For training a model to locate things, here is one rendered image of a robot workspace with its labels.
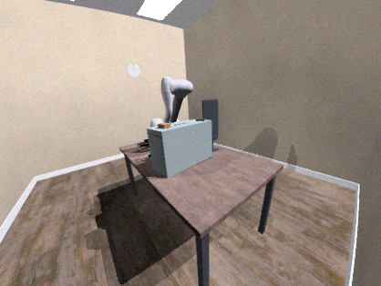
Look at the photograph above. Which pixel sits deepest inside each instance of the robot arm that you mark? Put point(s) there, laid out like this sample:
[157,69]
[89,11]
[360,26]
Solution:
[169,88]

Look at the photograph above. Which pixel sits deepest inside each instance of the small brown cardboard box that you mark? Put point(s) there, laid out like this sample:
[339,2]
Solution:
[164,125]

